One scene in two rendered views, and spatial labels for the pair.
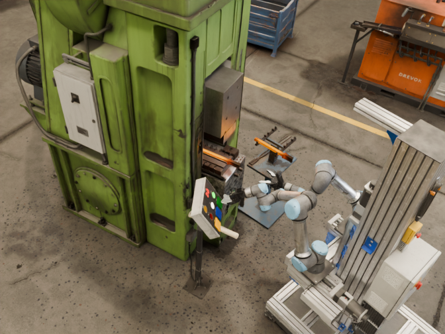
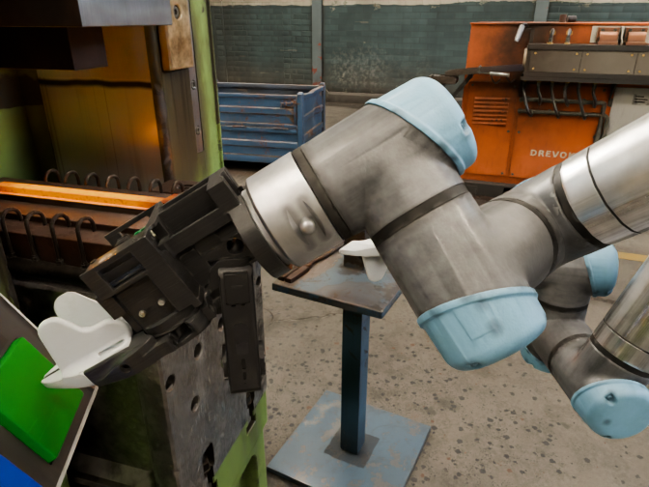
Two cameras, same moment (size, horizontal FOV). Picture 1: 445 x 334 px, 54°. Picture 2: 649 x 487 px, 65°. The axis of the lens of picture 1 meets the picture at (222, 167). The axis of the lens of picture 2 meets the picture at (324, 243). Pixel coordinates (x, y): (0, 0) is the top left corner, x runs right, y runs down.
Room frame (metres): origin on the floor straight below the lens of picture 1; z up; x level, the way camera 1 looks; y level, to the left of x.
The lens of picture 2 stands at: (1.75, -0.17, 1.28)
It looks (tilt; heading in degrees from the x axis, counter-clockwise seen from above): 24 degrees down; 351
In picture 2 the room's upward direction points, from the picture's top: straight up
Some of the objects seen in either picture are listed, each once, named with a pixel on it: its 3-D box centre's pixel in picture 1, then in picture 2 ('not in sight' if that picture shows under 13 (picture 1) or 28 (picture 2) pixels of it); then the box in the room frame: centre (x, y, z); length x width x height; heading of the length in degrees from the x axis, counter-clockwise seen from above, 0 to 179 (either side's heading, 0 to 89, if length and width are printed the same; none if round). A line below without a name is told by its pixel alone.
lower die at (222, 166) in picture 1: (204, 157); (56, 221); (2.63, 0.15, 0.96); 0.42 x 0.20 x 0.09; 64
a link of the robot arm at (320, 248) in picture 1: (318, 251); not in sight; (1.75, -0.70, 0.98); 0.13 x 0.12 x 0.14; 128
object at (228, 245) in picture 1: (224, 238); not in sight; (2.52, -0.08, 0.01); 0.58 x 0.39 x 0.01; 154
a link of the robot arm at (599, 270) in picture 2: (296, 191); (566, 266); (2.30, -0.59, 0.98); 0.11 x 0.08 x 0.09; 64
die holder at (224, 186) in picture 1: (206, 175); (99, 333); (2.69, 0.14, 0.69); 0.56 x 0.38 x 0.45; 64
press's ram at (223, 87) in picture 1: (209, 94); not in sight; (2.67, 0.14, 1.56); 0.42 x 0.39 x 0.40; 64
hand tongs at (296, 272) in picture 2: (271, 149); (344, 239); (3.11, -0.45, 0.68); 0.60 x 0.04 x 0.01; 139
